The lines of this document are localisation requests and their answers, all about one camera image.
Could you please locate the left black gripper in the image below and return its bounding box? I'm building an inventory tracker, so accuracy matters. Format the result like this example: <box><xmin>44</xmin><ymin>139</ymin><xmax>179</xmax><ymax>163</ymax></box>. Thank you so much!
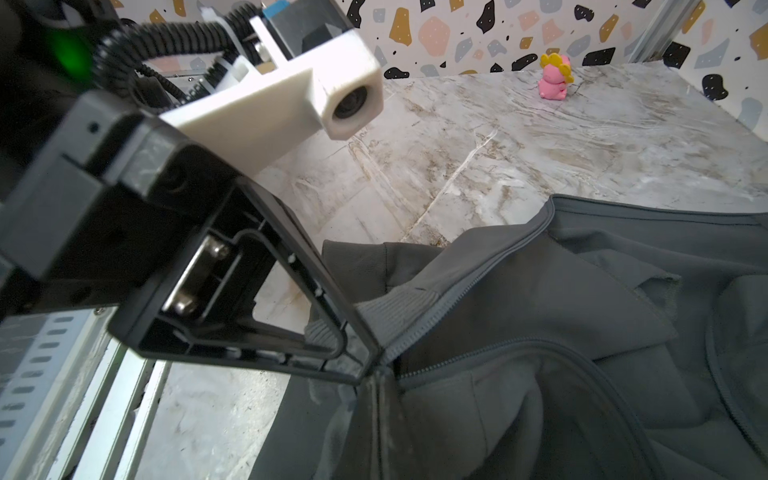
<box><xmin>1</xmin><ymin>90</ymin><xmax>238</xmax><ymax>322</ymax></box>

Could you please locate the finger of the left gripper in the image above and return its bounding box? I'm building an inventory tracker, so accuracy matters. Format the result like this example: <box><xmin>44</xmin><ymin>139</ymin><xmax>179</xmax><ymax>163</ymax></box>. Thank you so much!
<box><xmin>108</xmin><ymin>178</ymin><xmax>380</xmax><ymax>384</ymax></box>

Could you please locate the dark grey jacket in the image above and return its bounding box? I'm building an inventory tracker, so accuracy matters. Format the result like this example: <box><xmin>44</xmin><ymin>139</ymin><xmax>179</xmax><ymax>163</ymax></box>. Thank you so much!
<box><xmin>252</xmin><ymin>195</ymin><xmax>767</xmax><ymax>479</ymax></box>

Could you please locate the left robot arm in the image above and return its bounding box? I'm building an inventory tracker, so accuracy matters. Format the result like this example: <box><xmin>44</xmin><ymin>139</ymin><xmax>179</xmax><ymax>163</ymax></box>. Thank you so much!
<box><xmin>1</xmin><ymin>1</ymin><xmax>383</xmax><ymax>384</ymax></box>

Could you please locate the pink sticker on table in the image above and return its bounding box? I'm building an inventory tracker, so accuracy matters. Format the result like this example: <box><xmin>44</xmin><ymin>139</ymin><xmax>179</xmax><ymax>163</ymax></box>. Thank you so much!
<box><xmin>538</xmin><ymin>53</ymin><xmax>574</xmax><ymax>101</ymax></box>

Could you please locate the black corrugated cable hose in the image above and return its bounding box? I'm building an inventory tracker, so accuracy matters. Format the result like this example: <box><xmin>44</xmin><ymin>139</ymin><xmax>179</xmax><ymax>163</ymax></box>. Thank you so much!
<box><xmin>92</xmin><ymin>2</ymin><xmax>265</xmax><ymax>112</ymax></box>

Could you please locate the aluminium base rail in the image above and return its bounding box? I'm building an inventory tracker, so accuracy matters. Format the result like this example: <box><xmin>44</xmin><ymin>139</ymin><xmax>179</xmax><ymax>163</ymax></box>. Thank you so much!
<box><xmin>1</xmin><ymin>308</ymin><xmax>170</xmax><ymax>479</ymax></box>

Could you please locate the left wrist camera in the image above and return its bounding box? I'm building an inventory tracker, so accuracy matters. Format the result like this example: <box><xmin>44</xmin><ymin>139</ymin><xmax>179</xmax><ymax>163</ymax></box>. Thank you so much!
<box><xmin>160</xmin><ymin>1</ymin><xmax>384</xmax><ymax>176</ymax></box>

